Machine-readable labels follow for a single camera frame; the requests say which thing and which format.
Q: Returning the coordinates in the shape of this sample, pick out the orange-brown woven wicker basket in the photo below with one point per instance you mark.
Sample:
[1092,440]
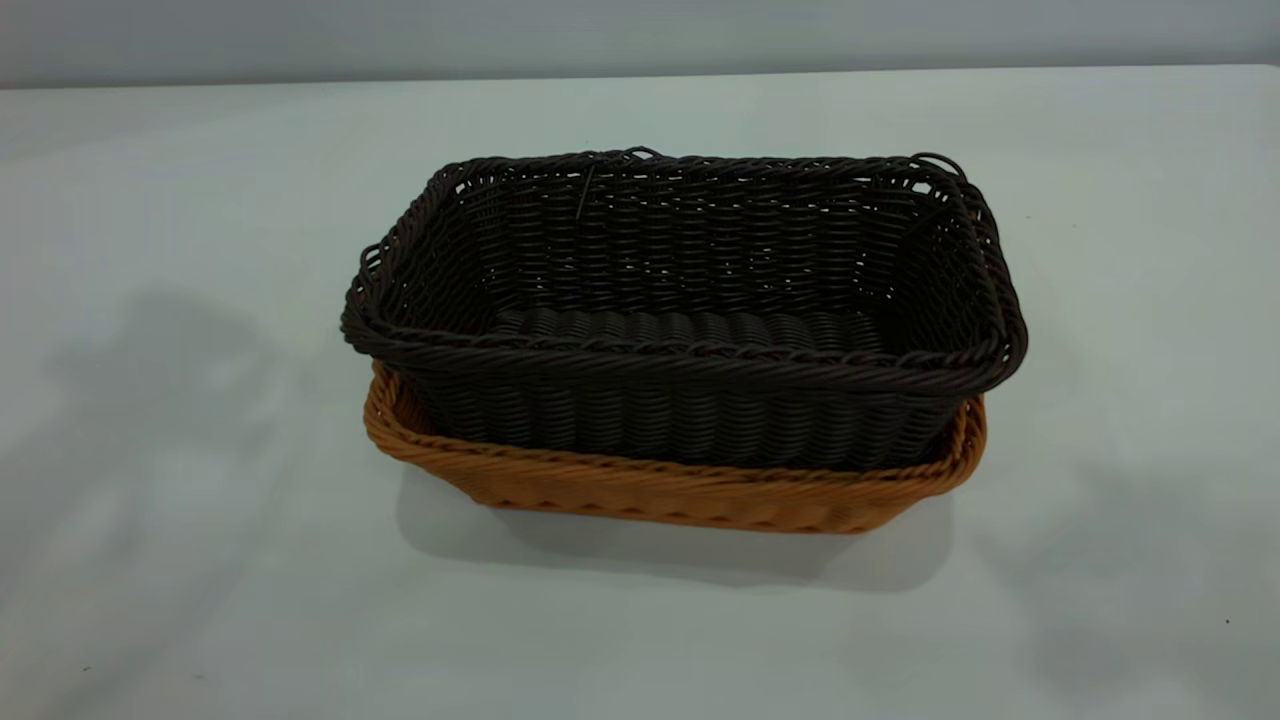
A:
[680,495]

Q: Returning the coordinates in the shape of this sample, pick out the dark brown woven wicker basket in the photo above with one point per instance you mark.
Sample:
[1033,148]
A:
[680,300]

